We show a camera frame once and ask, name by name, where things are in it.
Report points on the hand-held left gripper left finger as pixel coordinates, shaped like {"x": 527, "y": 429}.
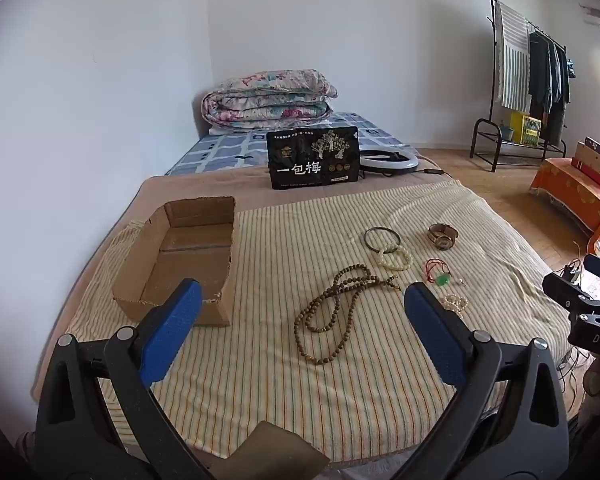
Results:
{"x": 172, "y": 330}

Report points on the dark hanging clothes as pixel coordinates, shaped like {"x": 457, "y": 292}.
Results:
{"x": 547, "y": 75}

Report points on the blue checkered bed sheet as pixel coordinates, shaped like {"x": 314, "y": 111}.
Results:
{"x": 220, "y": 150}

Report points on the folded floral quilt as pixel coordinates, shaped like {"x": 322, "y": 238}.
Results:
{"x": 265, "y": 100}

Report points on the orange cloth covered table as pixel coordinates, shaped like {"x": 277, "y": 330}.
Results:
{"x": 570, "y": 195}

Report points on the small grey pot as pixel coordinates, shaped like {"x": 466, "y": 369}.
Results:
{"x": 506, "y": 131}

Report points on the brown cardboard piece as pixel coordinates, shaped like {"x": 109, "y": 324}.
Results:
{"x": 280, "y": 450}

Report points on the yellow striped blanket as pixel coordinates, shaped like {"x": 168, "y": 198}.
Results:
{"x": 280, "y": 385}

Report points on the tan flat box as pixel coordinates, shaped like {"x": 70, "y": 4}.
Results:
{"x": 595, "y": 162}

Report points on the yellow box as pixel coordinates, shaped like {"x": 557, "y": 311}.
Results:
{"x": 525, "y": 130}

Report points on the black printed box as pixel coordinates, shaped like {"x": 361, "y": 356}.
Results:
{"x": 310, "y": 160}

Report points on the cardboard box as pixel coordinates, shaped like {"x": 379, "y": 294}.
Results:
{"x": 180, "y": 260}

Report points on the red flat box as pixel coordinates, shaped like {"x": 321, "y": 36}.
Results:
{"x": 587, "y": 172}

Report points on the brown bed sheet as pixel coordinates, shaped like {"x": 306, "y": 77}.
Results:
{"x": 205, "y": 185}

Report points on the hanging striped towel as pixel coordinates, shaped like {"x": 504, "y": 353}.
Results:
{"x": 512, "y": 55}

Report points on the black metal clothes rack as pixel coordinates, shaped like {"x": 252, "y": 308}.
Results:
{"x": 485, "y": 130}

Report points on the thin metal bangle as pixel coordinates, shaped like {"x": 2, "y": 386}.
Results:
{"x": 367, "y": 240}

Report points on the gold wrist watch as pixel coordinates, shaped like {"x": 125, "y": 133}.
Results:
{"x": 442, "y": 240}

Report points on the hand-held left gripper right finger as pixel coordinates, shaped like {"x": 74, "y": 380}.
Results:
{"x": 435, "y": 330}

